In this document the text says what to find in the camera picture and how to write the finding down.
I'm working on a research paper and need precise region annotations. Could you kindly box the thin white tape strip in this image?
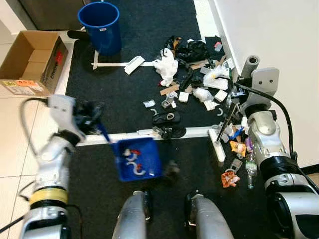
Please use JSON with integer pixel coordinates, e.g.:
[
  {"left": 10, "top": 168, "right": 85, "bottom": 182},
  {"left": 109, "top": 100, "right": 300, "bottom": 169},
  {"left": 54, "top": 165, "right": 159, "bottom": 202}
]
[{"left": 92, "top": 50, "right": 156, "bottom": 69}]

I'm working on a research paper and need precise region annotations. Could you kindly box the small white crumpled wrapper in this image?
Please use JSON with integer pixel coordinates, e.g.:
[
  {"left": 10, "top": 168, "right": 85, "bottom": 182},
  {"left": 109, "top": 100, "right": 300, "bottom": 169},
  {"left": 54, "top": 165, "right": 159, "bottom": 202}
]
[{"left": 193, "top": 87, "right": 216, "bottom": 104}]

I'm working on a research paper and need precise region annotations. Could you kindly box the silver right robot leg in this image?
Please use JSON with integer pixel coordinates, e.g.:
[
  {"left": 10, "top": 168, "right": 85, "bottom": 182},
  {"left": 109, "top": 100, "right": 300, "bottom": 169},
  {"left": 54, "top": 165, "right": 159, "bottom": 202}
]
[{"left": 185, "top": 193, "right": 235, "bottom": 239}]

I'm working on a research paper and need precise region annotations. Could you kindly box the white plastic block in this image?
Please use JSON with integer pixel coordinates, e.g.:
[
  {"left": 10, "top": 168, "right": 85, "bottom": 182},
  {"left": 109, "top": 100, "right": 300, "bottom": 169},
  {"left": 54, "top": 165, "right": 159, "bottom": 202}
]
[{"left": 124, "top": 56, "right": 146, "bottom": 75}]

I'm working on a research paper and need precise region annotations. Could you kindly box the clear plastic bottle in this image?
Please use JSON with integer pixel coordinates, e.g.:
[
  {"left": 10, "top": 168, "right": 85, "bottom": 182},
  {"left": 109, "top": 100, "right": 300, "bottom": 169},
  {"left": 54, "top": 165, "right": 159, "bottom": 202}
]
[{"left": 244, "top": 154, "right": 259, "bottom": 190}]

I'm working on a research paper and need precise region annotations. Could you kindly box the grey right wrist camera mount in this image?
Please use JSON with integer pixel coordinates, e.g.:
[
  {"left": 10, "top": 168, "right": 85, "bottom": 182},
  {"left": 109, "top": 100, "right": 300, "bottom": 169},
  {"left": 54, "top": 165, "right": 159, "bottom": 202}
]
[{"left": 251, "top": 67, "right": 280, "bottom": 108}]

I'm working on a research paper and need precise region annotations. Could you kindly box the wide white floor tape band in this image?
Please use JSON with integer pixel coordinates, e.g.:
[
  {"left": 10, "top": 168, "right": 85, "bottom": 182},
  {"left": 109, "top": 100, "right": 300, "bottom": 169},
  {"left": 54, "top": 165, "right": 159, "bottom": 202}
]
[{"left": 80, "top": 126, "right": 215, "bottom": 146}]

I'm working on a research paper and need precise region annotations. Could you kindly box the black baseboard strip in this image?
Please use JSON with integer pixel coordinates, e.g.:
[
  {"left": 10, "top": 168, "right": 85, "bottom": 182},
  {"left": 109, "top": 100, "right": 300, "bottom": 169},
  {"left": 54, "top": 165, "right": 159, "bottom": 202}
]
[{"left": 298, "top": 163, "right": 319, "bottom": 175}]

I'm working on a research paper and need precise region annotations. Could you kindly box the orange snack wrapper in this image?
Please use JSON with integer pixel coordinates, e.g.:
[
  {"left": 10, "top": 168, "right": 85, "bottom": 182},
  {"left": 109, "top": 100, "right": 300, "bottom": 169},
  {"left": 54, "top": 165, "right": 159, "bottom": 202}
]
[{"left": 222, "top": 170, "right": 241, "bottom": 188}]

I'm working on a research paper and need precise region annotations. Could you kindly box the white crumpled plastic bag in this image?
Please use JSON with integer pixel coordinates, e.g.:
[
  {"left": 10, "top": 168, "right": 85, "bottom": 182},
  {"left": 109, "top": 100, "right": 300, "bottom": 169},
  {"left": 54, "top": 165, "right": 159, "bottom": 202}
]
[{"left": 152, "top": 48, "right": 178, "bottom": 87}]

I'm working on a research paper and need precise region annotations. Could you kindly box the silver robot leg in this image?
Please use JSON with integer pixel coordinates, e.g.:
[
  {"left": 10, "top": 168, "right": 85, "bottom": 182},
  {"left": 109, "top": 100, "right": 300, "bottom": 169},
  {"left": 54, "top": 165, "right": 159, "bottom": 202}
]
[
  {"left": 185, "top": 193, "right": 235, "bottom": 239},
  {"left": 112, "top": 192, "right": 153, "bottom": 239}
]

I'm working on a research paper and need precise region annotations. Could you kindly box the brown cardboard strip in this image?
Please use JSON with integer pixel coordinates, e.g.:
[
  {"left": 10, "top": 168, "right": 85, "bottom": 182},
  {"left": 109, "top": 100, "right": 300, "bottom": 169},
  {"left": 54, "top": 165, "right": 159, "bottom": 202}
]
[{"left": 159, "top": 84, "right": 180, "bottom": 96}]

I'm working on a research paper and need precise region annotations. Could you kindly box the blue plastic dustpan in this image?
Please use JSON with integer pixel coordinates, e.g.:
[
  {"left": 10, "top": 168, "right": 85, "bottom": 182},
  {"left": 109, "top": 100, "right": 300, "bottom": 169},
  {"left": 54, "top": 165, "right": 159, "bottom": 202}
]
[{"left": 95, "top": 122, "right": 162, "bottom": 182}]

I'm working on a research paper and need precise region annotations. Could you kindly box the black slipper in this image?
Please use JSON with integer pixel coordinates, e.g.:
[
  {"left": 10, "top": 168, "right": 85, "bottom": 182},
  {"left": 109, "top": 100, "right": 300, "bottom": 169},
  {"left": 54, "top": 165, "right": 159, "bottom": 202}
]
[{"left": 67, "top": 30, "right": 85, "bottom": 39}]

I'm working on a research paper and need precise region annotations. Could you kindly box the grey metal door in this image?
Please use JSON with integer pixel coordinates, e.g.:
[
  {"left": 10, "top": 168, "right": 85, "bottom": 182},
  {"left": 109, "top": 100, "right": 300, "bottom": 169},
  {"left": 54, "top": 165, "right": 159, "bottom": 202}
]
[{"left": 20, "top": 0, "right": 88, "bottom": 30}]

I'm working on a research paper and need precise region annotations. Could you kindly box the grey cardboard roll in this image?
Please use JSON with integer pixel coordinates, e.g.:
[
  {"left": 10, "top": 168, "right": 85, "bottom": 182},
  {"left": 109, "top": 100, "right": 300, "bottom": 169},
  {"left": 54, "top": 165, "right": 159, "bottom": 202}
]
[{"left": 241, "top": 55, "right": 261, "bottom": 80}]

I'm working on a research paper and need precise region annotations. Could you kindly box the silver left robot leg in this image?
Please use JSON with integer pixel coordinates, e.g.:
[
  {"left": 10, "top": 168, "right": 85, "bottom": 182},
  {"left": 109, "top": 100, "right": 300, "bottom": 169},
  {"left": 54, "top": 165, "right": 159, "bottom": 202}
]
[{"left": 112, "top": 192, "right": 153, "bottom": 239}]

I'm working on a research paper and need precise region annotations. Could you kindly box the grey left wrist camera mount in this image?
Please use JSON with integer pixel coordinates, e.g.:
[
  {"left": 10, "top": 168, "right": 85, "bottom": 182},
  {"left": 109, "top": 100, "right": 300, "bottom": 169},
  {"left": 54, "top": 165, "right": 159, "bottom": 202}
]
[{"left": 47, "top": 95, "right": 83, "bottom": 140}]

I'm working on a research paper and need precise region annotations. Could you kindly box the white brush with black handle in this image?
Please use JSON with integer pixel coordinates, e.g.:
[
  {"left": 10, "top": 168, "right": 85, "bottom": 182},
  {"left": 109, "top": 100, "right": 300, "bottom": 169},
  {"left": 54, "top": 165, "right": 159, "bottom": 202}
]
[{"left": 208, "top": 99, "right": 240, "bottom": 163}]

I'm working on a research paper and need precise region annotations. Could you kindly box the black rag with white rings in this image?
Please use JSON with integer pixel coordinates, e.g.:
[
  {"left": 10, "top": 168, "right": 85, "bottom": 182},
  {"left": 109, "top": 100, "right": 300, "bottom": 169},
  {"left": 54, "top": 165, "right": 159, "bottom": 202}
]
[{"left": 151, "top": 111, "right": 187, "bottom": 140}]

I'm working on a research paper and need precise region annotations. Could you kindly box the yellow snack packet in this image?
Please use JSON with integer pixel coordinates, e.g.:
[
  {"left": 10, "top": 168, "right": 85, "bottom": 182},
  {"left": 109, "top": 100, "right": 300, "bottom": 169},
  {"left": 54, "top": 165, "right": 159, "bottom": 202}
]
[{"left": 229, "top": 141, "right": 246, "bottom": 157}]

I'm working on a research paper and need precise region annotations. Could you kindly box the white crumpled paper bag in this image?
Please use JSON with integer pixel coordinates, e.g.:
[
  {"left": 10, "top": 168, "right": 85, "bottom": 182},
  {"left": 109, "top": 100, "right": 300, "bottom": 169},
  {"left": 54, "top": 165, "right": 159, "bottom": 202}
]
[{"left": 203, "top": 64, "right": 231, "bottom": 91}]

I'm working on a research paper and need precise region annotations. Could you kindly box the open brown cardboard box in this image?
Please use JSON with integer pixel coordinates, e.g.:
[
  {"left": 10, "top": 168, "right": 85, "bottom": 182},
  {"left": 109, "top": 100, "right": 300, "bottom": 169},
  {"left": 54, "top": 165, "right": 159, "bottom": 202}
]
[{"left": 0, "top": 31, "right": 69, "bottom": 97}]

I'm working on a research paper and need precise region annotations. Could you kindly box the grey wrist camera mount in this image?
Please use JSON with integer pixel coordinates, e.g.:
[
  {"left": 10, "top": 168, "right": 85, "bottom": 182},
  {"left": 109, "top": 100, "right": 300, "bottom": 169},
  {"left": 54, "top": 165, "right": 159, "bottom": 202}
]
[
  {"left": 47, "top": 95, "right": 83, "bottom": 140},
  {"left": 251, "top": 67, "right": 280, "bottom": 108}
]

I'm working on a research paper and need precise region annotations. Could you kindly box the blue plastic bucket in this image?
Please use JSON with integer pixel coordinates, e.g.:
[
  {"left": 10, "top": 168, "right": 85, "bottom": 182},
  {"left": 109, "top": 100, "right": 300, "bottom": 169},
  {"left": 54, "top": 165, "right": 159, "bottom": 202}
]
[{"left": 77, "top": 1, "right": 121, "bottom": 55}]

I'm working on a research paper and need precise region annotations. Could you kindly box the black floor mat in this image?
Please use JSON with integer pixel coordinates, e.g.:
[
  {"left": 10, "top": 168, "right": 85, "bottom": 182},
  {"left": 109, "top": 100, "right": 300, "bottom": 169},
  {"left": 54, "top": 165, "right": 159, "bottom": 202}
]
[
  {"left": 65, "top": 0, "right": 235, "bottom": 135},
  {"left": 67, "top": 137, "right": 300, "bottom": 239}
]

